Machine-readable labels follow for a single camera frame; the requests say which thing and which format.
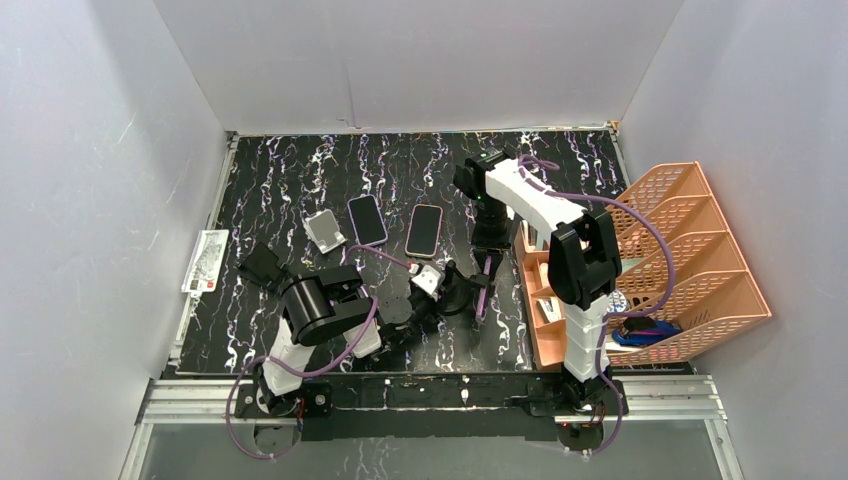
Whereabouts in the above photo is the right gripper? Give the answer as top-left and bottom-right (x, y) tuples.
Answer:
(469, 195), (513, 277)

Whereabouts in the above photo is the phone with pink case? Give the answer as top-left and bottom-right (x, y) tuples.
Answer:
(404, 204), (443, 259)

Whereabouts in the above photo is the phone with purple clear case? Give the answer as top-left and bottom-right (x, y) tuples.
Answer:
(475, 252), (493, 323)

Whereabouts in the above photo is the black round phone stand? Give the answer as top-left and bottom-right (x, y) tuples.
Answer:
(436, 260), (473, 316)

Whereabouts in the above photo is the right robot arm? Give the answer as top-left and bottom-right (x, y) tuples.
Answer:
(453, 150), (622, 414)

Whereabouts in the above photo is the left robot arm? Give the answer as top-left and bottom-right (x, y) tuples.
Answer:
(238, 243), (492, 416)

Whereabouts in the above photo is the phone with lilac case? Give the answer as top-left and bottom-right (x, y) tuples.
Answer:
(347, 195), (388, 246)

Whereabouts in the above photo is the orange desk organizer tray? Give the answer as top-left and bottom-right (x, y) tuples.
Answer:
(513, 221), (567, 371)

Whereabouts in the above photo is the round blue white tin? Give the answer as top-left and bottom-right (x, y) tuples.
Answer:
(608, 289), (631, 313)

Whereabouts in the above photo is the blue stapler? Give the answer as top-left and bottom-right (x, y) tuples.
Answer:
(611, 316), (683, 347)

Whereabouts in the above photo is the orange mesh file rack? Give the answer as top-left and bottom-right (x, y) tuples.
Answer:
(609, 162), (772, 367)

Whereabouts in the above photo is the white label card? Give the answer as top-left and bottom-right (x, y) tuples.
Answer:
(181, 229), (230, 298)

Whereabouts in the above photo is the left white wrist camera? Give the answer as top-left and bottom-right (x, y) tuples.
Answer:
(409, 263), (445, 300)

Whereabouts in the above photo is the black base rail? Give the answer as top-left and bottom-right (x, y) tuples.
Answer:
(231, 372), (630, 451)

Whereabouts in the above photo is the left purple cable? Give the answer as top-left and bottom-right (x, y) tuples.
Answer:
(225, 243), (419, 462)

